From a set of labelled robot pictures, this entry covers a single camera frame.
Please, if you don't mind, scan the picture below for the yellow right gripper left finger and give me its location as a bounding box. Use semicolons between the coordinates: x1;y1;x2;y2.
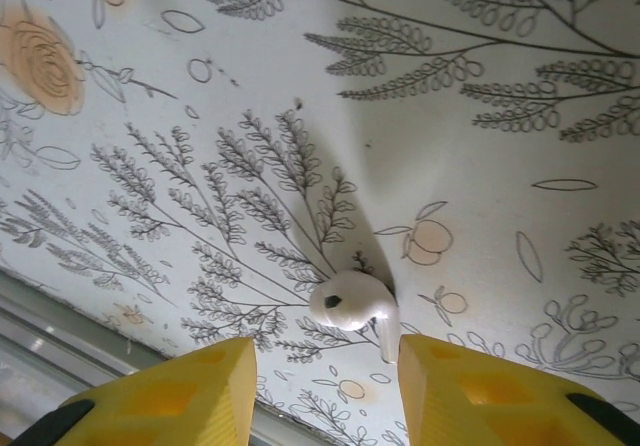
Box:
14;336;259;446

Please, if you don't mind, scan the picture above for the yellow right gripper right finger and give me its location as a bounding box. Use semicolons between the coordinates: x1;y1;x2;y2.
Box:
399;334;640;446

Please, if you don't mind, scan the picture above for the white stemmed earbud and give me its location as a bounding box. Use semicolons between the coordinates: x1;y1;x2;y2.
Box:
308;270;401;365

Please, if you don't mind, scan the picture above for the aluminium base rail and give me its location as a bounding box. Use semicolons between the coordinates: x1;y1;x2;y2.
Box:
0;268;409;446

